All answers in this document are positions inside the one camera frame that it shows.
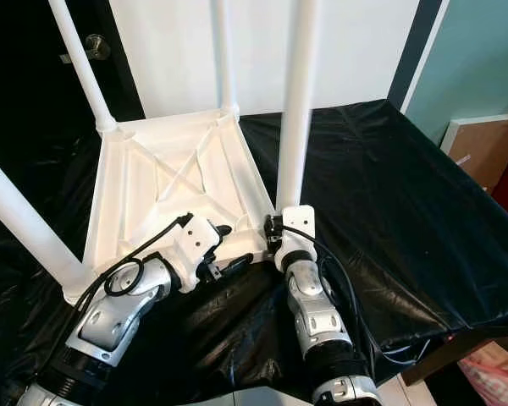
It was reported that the white plastic table top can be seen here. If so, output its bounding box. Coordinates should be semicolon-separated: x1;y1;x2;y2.
62;107;282;307

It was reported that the white plastic table leg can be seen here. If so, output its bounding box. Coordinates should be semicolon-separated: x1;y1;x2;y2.
48;0;119;134
214;0;240;115
275;0;323;217
0;152;98;301

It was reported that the black plastic table cover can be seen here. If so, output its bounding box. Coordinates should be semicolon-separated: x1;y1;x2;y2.
0;99;508;406

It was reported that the black door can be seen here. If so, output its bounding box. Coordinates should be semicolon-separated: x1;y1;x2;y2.
0;0;145;255

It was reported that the red object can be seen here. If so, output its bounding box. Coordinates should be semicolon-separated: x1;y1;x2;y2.
457;338;508;406

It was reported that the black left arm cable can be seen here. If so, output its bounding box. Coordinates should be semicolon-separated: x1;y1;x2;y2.
72;213;196;339

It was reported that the dark grey window frame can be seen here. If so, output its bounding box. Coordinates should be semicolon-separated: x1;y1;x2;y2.
387;0;451;111

